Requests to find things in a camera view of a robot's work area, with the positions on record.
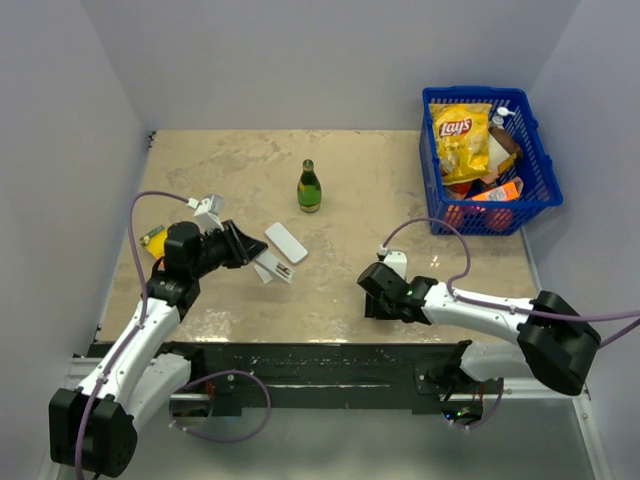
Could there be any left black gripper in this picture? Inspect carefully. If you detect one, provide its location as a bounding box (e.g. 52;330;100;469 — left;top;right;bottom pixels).
190;219;267;279

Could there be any white battery cover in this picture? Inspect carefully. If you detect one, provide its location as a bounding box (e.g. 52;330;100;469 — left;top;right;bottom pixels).
253;264;273;284

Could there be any white remote control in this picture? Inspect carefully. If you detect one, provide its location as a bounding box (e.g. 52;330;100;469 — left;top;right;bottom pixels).
254;250;295;284
265;222;308;265

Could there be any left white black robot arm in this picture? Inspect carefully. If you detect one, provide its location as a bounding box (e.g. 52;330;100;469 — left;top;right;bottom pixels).
48;220;268;478

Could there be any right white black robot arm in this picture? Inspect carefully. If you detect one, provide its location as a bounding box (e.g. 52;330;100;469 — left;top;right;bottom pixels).
357;262;601;396

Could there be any green glass bottle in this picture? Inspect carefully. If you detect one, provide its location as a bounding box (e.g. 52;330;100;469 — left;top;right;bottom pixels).
297;159;322;213

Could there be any orange carton box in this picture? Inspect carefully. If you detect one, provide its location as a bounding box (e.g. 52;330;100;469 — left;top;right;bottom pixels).
470;177;524;202

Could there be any yellow chips bag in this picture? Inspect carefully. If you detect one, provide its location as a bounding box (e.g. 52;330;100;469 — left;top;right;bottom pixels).
429;103;491;185

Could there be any blue plastic basket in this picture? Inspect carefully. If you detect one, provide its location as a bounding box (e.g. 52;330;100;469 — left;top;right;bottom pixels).
419;86;563;236

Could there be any brown white snack package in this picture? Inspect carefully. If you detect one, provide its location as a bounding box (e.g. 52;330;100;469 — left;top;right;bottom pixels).
488;126;524;177

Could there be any white cap bottle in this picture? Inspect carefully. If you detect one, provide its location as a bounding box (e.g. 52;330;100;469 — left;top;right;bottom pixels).
491;106;515;129

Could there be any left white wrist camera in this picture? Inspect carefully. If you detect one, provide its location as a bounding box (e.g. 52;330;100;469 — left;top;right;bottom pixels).
188;194;224;232

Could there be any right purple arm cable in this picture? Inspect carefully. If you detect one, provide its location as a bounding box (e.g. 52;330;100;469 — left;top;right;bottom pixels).
382;217;640;349

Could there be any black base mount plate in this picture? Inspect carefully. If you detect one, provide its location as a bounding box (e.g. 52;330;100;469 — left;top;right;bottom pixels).
159;341;499;417

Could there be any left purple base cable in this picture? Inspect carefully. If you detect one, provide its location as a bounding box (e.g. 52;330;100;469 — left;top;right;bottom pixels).
168;369;273;445

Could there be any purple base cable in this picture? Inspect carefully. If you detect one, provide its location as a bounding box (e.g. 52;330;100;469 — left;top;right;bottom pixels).
447;372;504;431
168;369;273;445

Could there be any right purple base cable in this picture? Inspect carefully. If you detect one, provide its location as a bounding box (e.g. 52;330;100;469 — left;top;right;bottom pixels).
447;372;504;431

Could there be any black corner bracket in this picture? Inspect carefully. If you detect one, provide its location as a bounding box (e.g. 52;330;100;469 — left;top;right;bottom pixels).
147;131;156;149

